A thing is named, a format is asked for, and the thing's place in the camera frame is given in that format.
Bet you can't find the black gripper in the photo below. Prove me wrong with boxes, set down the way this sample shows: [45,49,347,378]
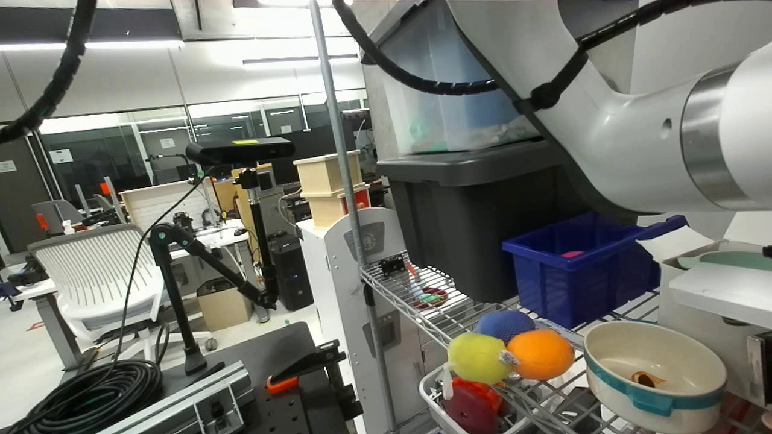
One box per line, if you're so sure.
[746,325,772,408]

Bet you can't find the brown doll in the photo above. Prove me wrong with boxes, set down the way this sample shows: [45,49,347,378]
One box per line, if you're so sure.
[630,368,661,391]

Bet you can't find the green bowl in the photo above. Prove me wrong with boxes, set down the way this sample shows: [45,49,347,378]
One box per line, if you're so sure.
[675,249,772,272]

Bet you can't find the blue plastic bin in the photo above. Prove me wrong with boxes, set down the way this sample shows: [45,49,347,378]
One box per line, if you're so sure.
[501,209,690,330]

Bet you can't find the orange fuzzy ball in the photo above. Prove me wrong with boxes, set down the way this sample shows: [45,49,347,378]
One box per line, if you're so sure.
[505,328,577,383]

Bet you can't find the blue fuzzy ball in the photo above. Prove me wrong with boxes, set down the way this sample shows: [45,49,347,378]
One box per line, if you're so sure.
[477,308,538,344]

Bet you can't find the yellow fuzzy ball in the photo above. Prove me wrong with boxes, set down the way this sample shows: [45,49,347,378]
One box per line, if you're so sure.
[446,330,521,386]

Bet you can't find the red plastic item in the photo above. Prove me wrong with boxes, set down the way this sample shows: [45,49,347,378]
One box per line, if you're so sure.
[442,377,506,434]

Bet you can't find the dark grey storage tote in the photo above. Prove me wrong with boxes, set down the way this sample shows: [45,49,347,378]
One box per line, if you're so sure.
[376,139,618,306]

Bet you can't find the white basket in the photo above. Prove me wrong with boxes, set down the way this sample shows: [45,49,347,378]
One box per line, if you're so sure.
[418,362,534,434]

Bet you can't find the beige stacked containers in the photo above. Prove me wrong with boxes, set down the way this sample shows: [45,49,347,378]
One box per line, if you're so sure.
[291,149,359,230]

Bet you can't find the black computer tower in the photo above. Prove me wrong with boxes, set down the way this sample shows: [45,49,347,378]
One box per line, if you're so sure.
[269,231,317,314]

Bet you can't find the black work table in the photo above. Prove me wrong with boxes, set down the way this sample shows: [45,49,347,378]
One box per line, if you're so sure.
[214,321,364,434]

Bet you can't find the small brown cardboard box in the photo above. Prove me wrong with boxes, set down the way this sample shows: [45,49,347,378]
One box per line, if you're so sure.
[196,278,255,333]

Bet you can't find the white panel board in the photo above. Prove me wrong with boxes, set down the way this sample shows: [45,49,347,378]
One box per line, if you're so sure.
[119,178,220,236]

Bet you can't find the white mesh office chair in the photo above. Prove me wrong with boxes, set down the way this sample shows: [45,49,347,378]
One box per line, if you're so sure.
[27,224,166,344]

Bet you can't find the white bowl teal handles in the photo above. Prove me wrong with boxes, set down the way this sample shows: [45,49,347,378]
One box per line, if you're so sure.
[582,321,732,434]

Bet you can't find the black corrugated cable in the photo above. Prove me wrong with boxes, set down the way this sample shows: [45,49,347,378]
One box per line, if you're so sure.
[330,0,726,115]
[0,0,101,149]

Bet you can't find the metal wire shelf rack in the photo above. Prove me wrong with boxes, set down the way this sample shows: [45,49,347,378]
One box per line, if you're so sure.
[310,0,772,434]

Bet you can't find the orange clamp handle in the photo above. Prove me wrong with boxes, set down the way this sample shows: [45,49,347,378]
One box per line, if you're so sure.
[263,374,305,397]

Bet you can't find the black camera stand pole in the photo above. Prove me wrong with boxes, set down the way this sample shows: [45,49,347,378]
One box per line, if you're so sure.
[237,164,285,310]

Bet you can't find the black stereo camera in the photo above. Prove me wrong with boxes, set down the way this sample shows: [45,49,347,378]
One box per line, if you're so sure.
[183,136,296,174]

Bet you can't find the aluminium extrusion rail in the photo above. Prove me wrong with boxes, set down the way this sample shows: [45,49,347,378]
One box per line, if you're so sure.
[100,360,255,434]

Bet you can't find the coiled black cable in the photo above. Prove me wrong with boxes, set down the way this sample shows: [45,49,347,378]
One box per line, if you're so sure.
[2,357,166,434]

